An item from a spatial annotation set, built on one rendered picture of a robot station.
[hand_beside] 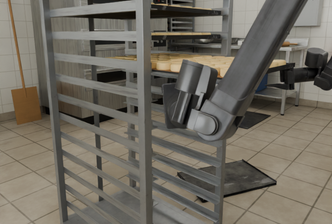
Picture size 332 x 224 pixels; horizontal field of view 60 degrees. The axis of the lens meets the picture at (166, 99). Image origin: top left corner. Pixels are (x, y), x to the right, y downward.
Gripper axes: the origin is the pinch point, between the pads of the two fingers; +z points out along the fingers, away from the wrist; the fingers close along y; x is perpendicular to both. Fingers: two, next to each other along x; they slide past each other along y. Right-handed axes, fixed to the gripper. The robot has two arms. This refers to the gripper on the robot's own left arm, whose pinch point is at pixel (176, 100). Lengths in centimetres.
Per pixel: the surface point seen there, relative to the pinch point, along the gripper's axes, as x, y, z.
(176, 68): 1.8, -7.6, 10.7
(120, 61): -15.5, -11.4, 23.8
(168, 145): -2, 32, 69
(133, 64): -11.1, -10.1, 19.3
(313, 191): 95, 89, 111
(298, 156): 113, 85, 167
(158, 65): -3.3, -8.9, 15.3
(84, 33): -29, -23, 38
